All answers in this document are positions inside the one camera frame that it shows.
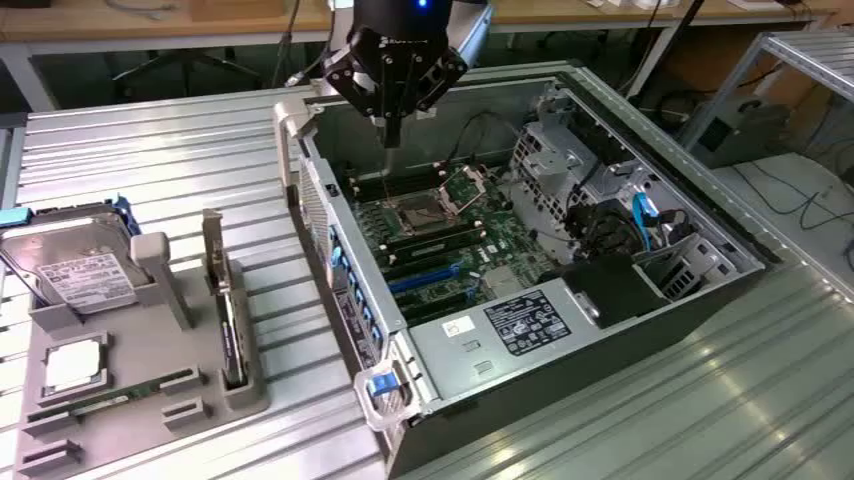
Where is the grey power supply unit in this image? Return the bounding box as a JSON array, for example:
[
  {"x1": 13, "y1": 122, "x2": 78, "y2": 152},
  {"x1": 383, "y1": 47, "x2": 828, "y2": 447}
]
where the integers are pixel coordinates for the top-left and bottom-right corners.
[{"x1": 404, "y1": 277, "x2": 606, "y2": 405}]

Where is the grey cable with plug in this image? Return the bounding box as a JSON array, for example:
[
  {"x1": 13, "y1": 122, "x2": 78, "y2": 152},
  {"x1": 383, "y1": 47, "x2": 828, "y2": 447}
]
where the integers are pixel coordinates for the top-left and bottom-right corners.
[{"x1": 268, "y1": 0, "x2": 309, "y2": 90}]

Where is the long black expansion slot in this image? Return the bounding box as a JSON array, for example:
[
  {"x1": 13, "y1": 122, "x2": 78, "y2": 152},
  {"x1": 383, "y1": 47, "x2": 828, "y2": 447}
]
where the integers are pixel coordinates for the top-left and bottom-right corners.
[
  {"x1": 381, "y1": 251, "x2": 459, "y2": 281},
  {"x1": 403, "y1": 303, "x2": 472, "y2": 325},
  {"x1": 397, "y1": 291, "x2": 469, "y2": 314}
]

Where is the thin locking lever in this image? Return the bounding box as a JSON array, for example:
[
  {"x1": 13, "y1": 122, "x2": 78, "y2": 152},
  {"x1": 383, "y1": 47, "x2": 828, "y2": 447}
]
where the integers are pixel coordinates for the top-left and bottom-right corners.
[{"x1": 381, "y1": 147, "x2": 396, "y2": 207}]

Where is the black cable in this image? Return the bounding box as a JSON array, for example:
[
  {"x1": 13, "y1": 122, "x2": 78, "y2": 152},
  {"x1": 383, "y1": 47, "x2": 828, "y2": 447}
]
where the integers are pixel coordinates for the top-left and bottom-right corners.
[{"x1": 730, "y1": 158, "x2": 854, "y2": 230}]

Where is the black graphics card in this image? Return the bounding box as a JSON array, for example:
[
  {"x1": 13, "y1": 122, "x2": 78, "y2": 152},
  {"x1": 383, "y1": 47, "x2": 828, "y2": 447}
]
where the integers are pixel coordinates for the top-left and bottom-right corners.
[{"x1": 201, "y1": 208, "x2": 252, "y2": 390}]

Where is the black wire bundle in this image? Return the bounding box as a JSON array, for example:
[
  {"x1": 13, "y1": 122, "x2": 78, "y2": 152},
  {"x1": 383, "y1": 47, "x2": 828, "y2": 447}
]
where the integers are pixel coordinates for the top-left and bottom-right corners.
[{"x1": 566, "y1": 199, "x2": 642, "y2": 264}]

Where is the open PC case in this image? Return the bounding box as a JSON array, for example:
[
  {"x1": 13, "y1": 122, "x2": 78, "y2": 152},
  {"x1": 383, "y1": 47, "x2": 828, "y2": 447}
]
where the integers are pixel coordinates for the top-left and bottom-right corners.
[{"x1": 272, "y1": 57, "x2": 783, "y2": 480}]

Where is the grey parts rack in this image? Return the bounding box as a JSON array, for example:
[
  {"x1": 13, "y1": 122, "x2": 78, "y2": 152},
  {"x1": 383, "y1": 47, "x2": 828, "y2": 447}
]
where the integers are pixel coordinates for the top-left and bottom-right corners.
[{"x1": 13, "y1": 232, "x2": 273, "y2": 477}]

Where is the blue expansion slot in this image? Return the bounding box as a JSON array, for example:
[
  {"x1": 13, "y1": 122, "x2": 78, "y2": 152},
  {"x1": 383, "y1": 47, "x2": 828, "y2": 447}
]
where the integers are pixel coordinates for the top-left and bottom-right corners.
[{"x1": 388, "y1": 263, "x2": 463, "y2": 295}]

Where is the metal drive cage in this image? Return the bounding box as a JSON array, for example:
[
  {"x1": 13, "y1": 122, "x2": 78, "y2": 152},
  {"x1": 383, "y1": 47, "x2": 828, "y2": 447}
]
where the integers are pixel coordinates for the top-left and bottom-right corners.
[{"x1": 509, "y1": 82, "x2": 643, "y2": 256}]

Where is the aluminium slat table frame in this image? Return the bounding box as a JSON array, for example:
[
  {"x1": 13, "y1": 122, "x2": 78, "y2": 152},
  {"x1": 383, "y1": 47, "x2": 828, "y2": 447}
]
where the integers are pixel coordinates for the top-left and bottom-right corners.
[{"x1": 692, "y1": 30, "x2": 854, "y2": 154}]

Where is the hard disk with blue carrier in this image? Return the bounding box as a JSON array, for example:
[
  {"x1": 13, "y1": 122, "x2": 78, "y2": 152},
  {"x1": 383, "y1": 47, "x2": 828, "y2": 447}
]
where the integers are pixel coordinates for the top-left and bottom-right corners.
[{"x1": 0, "y1": 196, "x2": 153, "y2": 316}]

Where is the silver CPU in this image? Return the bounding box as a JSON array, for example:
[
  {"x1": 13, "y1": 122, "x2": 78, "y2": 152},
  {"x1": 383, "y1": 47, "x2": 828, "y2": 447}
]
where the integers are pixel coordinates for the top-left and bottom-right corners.
[{"x1": 42, "y1": 342, "x2": 109, "y2": 390}]

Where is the green RAM stick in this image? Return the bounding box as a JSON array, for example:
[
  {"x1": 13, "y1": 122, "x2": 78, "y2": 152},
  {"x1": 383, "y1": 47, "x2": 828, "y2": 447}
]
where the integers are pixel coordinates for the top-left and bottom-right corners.
[
  {"x1": 25, "y1": 368, "x2": 193, "y2": 420},
  {"x1": 380, "y1": 232, "x2": 483, "y2": 260}
]

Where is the wooden desk with white frame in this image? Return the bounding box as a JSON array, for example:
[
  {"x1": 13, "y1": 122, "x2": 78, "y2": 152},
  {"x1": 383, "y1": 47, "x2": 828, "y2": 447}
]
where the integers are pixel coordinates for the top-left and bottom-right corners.
[{"x1": 0, "y1": 0, "x2": 839, "y2": 114}]

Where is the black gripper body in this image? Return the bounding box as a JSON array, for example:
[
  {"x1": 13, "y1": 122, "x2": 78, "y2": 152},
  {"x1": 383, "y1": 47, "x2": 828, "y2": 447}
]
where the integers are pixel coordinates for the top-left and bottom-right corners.
[{"x1": 347, "y1": 0, "x2": 459, "y2": 64}]

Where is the grey computer tower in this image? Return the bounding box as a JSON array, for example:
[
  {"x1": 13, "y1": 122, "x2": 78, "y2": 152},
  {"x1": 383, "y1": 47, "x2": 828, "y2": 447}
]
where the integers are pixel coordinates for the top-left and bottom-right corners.
[{"x1": 676, "y1": 97, "x2": 794, "y2": 170}]

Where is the metal disk bay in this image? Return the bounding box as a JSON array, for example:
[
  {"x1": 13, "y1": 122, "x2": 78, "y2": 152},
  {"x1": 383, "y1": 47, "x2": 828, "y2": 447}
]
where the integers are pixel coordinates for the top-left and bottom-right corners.
[{"x1": 631, "y1": 232, "x2": 766, "y2": 302}]

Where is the silver chipset heatsink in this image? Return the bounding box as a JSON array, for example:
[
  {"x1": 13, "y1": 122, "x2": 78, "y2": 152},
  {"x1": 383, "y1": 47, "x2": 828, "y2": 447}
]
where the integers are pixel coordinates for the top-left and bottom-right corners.
[{"x1": 480, "y1": 268, "x2": 529, "y2": 297}]

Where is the blue disk wire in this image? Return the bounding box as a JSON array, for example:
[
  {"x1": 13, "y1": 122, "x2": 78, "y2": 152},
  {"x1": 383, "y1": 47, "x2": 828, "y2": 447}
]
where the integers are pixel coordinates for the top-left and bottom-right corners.
[{"x1": 628, "y1": 192, "x2": 662, "y2": 252}]

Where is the metal socket cover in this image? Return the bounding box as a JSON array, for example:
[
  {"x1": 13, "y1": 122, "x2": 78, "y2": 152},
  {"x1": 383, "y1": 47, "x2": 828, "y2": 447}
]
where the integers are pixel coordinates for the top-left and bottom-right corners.
[{"x1": 436, "y1": 164, "x2": 495, "y2": 216}]

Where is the black tripod base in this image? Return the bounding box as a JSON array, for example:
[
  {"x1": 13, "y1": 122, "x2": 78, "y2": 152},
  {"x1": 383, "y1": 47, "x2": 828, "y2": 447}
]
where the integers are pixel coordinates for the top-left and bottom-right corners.
[{"x1": 109, "y1": 45, "x2": 263, "y2": 100}]

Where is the CPU socket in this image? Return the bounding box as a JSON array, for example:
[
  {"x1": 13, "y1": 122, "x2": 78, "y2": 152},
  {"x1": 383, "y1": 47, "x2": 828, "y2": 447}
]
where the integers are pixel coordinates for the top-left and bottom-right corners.
[{"x1": 393, "y1": 193, "x2": 461, "y2": 237}]

